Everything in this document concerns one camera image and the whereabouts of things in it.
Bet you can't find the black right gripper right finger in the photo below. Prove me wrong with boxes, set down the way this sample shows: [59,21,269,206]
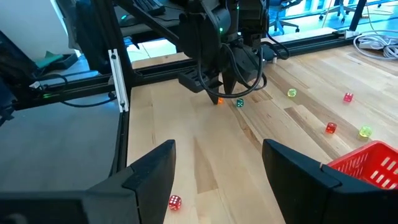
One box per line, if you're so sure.
[263,139,360,224]

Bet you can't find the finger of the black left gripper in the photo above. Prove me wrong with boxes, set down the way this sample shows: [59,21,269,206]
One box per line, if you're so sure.
[207,83,222,105]
[222,67,239,95]

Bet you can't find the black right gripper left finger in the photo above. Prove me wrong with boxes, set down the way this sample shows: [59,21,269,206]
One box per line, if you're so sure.
[81,139,177,224]

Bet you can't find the black office chair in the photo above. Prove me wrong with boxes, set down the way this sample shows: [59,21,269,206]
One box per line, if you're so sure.
[269,0,301,35]

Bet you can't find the red plastic slotted basket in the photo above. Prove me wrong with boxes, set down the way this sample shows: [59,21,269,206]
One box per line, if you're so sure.
[328,139,398,190]

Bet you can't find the dark grey side desk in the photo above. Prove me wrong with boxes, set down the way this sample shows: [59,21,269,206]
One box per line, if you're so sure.
[113,0,193,47]

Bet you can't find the black keyboard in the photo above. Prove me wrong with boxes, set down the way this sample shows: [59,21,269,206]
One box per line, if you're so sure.
[132,0,166,17]

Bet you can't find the black table leg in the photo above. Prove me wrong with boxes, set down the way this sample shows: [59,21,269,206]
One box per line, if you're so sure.
[348,0,368,32]

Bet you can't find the black tray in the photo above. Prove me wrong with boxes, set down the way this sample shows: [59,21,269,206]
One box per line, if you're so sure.
[34,51,79,71]

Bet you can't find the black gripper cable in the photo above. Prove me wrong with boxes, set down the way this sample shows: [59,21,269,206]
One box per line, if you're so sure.
[197,43,268,99]

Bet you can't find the silver aluminium bracket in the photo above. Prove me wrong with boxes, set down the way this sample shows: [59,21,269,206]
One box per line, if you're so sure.
[107,48,130,113]

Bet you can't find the white coiled cable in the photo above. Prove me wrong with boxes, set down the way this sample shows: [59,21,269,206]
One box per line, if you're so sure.
[353,30,398,60]

